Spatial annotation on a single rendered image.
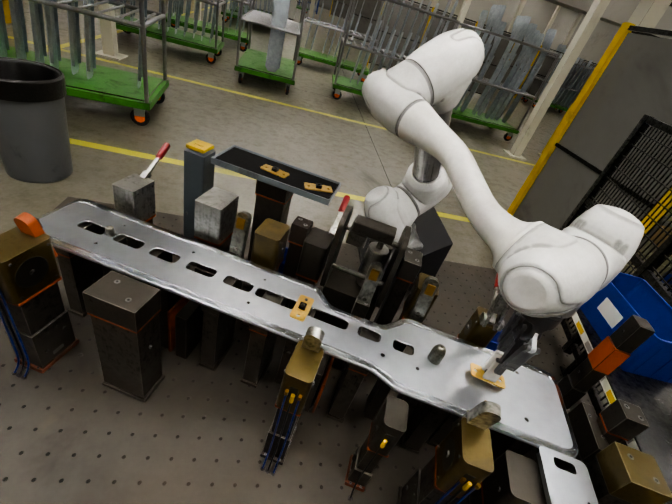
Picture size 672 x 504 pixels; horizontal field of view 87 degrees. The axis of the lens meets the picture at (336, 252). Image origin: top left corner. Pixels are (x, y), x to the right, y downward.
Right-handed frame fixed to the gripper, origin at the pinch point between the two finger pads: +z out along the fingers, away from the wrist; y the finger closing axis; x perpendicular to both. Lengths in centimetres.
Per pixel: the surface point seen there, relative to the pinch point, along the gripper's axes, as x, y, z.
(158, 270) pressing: -82, 6, 5
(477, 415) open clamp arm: -7.4, 18.0, -3.6
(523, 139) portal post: 171, -684, 69
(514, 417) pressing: 6.0, 7.6, 5.1
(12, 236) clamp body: -107, 17, -1
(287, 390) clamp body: -41.8, 22.2, 4.7
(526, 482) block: 7.5, 19.8, 7.2
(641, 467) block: 27.0, 12.9, -0.8
